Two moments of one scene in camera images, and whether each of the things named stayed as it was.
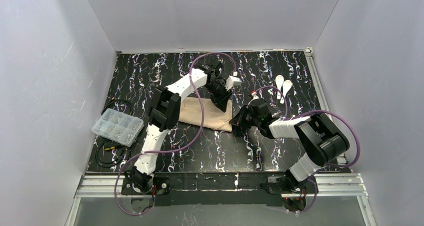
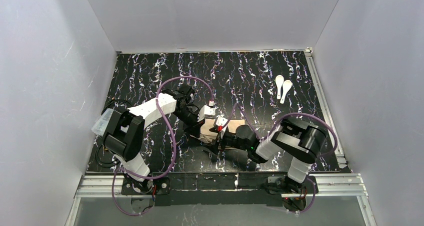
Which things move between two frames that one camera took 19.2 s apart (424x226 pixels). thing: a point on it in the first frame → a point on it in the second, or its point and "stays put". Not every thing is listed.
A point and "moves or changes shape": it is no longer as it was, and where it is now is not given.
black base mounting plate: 219,190 stays put
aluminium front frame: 342,185 stays put
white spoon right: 286,85 stays put
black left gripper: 220,96 → 193,122
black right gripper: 244,119 → 224,142
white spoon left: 279,80 stays put
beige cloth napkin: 190,112 moves or changes shape
